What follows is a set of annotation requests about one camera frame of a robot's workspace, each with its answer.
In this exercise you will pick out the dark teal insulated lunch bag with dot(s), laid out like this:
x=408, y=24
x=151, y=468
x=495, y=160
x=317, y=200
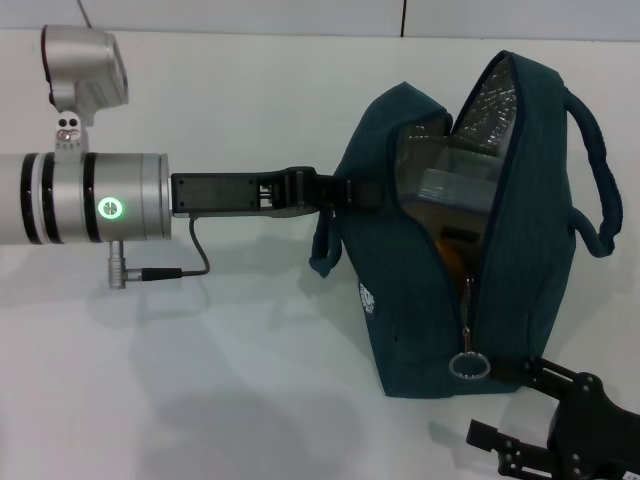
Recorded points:
x=540, y=250

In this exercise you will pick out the clear food container blue seal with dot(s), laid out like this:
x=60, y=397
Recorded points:
x=450, y=185

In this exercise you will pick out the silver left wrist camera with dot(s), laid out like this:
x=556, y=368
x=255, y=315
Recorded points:
x=85, y=65

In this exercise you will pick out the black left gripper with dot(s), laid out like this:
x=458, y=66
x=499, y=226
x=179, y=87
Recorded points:
x=220, y=192

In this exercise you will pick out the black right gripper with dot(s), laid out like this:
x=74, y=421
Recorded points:
x=590, y=430

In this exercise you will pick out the orange pear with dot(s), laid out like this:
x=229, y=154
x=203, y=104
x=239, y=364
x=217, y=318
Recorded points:
x=447, y=257

